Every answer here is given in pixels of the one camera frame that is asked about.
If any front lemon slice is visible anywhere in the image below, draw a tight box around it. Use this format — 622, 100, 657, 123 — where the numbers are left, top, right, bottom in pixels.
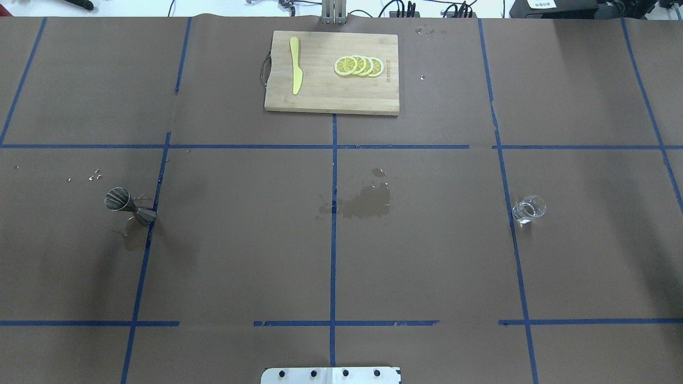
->
333, 56, 358, 76

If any yellow plastic knife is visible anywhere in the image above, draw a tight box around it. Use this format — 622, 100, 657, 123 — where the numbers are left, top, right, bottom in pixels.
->
289, 36, 303, 95

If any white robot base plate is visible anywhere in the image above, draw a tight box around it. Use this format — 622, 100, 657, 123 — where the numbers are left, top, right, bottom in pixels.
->
260, 366, 402, 383

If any aluminium frame post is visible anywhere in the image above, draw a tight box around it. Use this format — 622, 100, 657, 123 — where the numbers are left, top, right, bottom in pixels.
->
320, 0, 348, 25

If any lemon slice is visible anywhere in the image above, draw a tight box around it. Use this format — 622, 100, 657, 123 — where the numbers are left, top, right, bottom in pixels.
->
333, 56, 358, 76
352, 54, 369, 75
359, 57, 374, 76
366, 58, 385, 78

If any wooden cutting board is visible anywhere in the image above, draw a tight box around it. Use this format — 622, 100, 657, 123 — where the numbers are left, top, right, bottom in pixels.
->
264, 30, 400, 116

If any small glass measuring cup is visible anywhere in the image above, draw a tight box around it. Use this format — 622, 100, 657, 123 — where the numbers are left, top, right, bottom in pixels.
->
512, 195, 547, 225

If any back lemon slice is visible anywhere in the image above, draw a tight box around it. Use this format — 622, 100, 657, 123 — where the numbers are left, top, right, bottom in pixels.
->
366, 58, 385, 78

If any steel double jigger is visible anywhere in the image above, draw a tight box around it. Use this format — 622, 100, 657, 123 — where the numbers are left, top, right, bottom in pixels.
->
104, 187, 157, 225

